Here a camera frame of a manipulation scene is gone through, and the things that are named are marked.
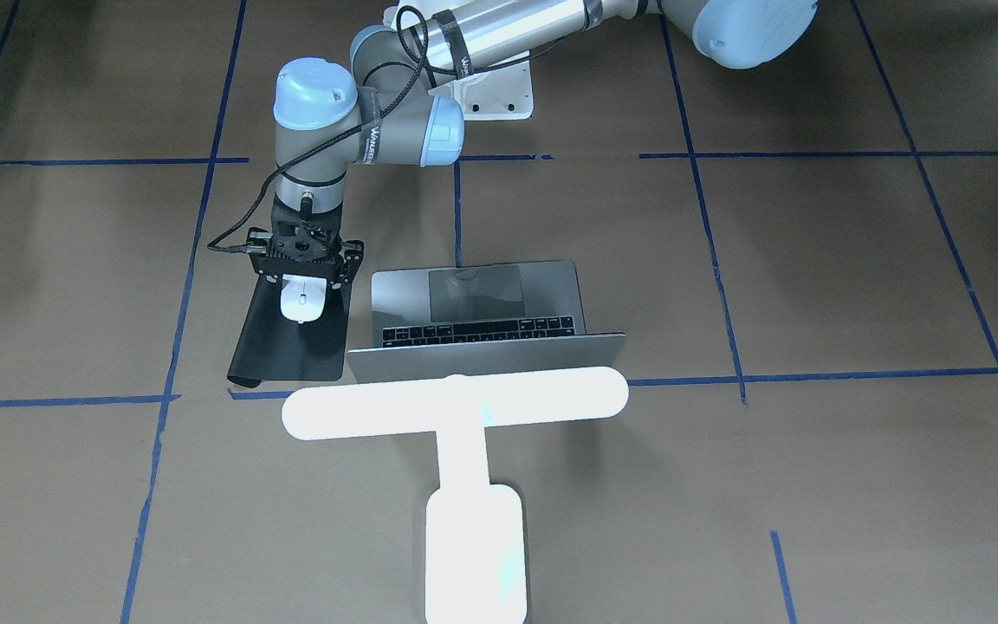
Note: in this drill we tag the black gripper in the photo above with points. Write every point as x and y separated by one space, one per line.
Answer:
346 264

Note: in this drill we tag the white computer mouse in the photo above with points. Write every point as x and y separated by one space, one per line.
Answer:
303 298

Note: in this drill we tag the black mouse pad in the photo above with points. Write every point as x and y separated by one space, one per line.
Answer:
271 347

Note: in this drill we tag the grey laptop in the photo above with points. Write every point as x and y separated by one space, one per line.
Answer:
477 320

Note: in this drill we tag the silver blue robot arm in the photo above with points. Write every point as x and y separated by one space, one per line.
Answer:
383 108

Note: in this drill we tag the white desk lamp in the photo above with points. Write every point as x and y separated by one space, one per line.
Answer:
475 567

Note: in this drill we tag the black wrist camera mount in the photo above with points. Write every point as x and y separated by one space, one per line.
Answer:
293 241

